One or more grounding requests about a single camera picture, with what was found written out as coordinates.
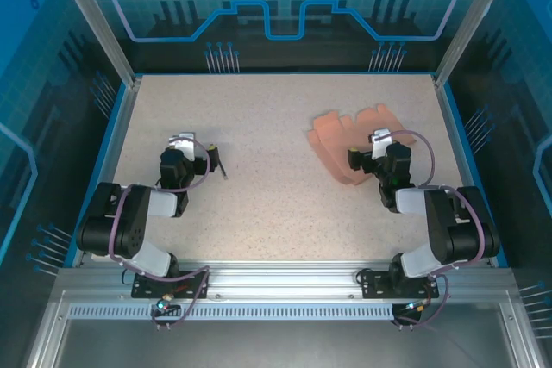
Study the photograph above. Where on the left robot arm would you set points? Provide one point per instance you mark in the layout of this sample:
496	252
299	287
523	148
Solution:
129	230

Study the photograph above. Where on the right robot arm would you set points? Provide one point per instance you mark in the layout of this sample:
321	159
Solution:
457	230

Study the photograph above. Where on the blue circuit print side panel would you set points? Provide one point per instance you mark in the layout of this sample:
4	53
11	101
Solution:
517	83
39	83

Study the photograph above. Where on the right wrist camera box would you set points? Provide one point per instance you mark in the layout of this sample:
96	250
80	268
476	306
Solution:
381	144

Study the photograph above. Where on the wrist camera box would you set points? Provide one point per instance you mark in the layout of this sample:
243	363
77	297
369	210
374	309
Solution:
381	144
183	144

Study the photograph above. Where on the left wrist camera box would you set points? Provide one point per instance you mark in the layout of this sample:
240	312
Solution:
183	144

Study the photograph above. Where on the blue aluminium table side rail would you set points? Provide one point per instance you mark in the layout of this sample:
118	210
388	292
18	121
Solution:
456	126
108	170

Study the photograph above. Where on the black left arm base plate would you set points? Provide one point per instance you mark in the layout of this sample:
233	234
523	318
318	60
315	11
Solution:
146	288

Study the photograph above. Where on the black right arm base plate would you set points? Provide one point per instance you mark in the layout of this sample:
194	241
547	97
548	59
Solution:
375	286

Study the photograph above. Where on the aluminium mounting rail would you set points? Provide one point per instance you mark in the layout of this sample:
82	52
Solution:
280	282

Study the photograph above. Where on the aluminium frame post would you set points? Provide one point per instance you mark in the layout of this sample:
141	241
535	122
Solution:
97	19
474	19

